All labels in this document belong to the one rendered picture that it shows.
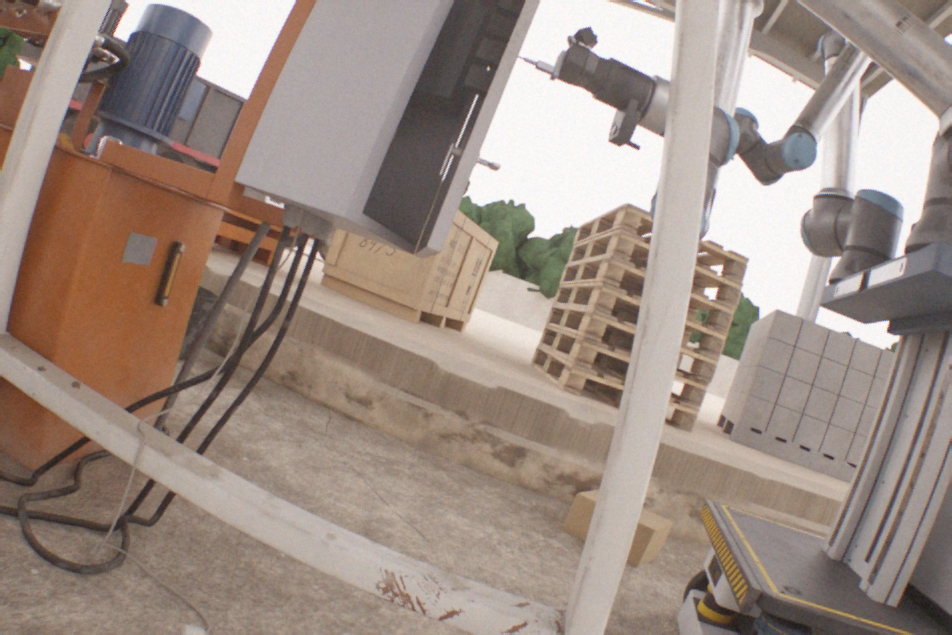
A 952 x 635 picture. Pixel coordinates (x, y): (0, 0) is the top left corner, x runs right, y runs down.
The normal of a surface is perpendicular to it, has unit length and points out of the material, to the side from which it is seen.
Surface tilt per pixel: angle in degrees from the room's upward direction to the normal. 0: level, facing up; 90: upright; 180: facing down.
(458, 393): 91
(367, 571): 90
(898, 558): 90
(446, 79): 90
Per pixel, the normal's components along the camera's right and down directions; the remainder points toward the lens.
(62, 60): 0.92, 0.36
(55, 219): -0.06, -0.03
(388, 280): -0.27, -0.11
